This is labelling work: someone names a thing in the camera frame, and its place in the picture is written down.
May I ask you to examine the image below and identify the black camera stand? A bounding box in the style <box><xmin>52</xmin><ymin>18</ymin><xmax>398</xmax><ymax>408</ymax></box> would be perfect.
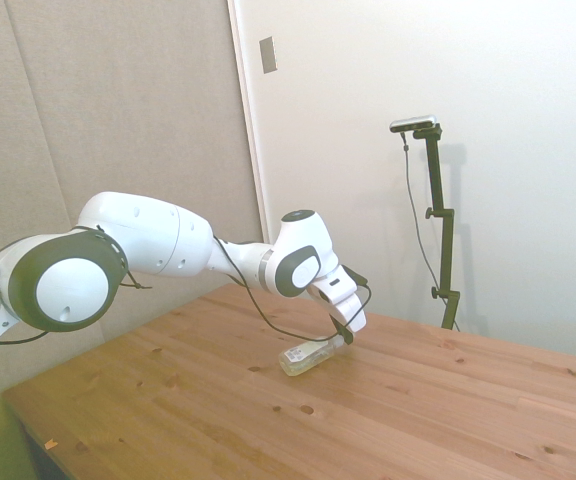
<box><xmin>411</xmin><ymin>125</ymin><xmax>462</xmax><ymax>331</ymax></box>

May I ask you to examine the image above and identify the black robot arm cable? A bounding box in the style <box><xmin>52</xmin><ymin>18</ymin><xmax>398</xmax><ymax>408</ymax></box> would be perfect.
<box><xmin>0</xmin><ymin>225</ymin><xmax>373</xmax><ymax>347</ymax></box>

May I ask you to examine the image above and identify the clear sanitizer pump bottle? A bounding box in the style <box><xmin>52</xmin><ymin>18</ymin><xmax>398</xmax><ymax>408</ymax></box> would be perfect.
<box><xmin>277</xmin><ymin>335</ymin><xmax>345</xmax><ymax>377</ymax></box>

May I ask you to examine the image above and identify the grey wall plate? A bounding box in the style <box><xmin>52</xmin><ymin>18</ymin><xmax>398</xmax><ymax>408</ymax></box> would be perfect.
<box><xmin>259</xmin><ymin>35</ymin><xmax>279</xmax><ymax>75</ymax></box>

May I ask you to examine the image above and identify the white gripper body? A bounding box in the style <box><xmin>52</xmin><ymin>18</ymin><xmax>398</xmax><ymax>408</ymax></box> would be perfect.
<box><xmin>322</xmin><ymin>292</ymin><xmax>370</xmax><ymax>333</ymax></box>

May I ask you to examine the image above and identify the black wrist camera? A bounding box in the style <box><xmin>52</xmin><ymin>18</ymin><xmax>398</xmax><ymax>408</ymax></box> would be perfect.
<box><xmin>342</xmin><ymin>266</ymin><xmax>370</xmax><ymax>288</ymax></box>

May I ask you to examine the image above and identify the white vertical wall trim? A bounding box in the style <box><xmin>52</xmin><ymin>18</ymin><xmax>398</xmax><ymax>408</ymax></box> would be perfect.
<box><xmin>226</xmin><ymin>0</ymin><xmax>280</xmax><ymax>246</ymax></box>

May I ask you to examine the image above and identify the grey stereo camera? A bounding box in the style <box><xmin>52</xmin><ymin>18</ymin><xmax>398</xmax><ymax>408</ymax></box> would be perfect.
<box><xmin>389</xmin><ymin>114</ymin><xmax>439</xmax><ymax>134</ymax></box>

